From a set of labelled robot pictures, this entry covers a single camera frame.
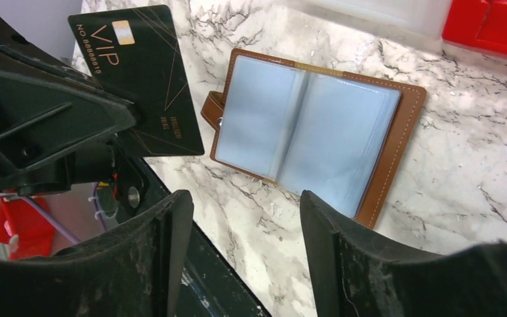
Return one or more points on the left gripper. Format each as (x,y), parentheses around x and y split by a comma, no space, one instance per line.
(51,120)

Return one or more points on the brown leather card holder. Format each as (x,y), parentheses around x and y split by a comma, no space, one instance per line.
(338,134)

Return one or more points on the white plastic bin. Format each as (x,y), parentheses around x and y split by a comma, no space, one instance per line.
(400,20)

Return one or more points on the red plastic bin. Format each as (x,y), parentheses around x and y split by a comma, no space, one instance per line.
(478,25)

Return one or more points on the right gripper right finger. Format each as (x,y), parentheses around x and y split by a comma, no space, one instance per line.
(356,271)

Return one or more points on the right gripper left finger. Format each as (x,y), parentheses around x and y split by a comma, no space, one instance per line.
(134,269)

